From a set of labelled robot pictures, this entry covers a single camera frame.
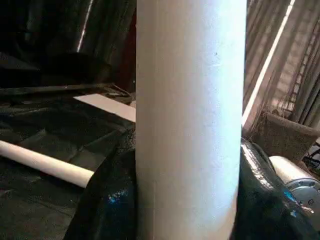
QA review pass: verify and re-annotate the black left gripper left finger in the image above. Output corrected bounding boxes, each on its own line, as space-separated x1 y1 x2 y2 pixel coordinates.
62 127 138 240

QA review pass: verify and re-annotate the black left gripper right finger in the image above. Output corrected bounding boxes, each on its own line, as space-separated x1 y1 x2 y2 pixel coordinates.
234 139 320 240

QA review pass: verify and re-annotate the white plastic table leg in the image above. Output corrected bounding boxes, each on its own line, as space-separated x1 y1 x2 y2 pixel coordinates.
0 139 95 189
135 0 248 240

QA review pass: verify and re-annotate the white flat board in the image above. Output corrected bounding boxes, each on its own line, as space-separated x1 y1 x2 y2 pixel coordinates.
73 93 137 124

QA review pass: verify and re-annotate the grey curtain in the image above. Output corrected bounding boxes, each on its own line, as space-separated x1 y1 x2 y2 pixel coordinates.
243 0 320 132

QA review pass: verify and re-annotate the black rail bar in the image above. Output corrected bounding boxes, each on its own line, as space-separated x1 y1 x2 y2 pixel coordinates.
0 82 133 99

